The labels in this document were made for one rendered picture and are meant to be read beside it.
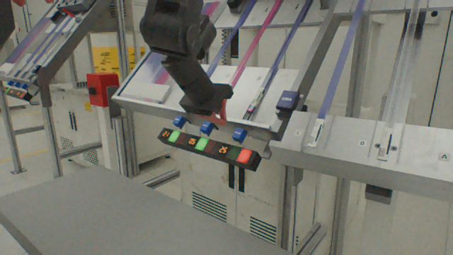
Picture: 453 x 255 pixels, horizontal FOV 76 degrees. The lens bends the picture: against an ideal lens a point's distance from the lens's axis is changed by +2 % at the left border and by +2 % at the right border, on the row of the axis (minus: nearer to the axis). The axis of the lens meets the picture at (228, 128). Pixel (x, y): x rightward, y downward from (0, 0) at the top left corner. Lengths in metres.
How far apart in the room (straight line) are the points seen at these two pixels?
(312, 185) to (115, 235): 0.69
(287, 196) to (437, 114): 1.96
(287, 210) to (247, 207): 0.51
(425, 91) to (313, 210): 1.67
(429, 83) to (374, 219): 1.87
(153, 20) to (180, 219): 0.35
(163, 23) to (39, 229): 0.42
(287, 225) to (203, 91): 0.41
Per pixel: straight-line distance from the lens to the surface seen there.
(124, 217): 0.60
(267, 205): 1.18
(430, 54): 2.54
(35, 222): 0.66
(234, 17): 1.11
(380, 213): 0.76
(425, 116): 2.58
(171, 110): 0.88
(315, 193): 1.06
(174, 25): 0.45
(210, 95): 0.55
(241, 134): 0.70
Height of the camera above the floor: 0.91
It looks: 16 degrees down
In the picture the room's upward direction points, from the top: straight up
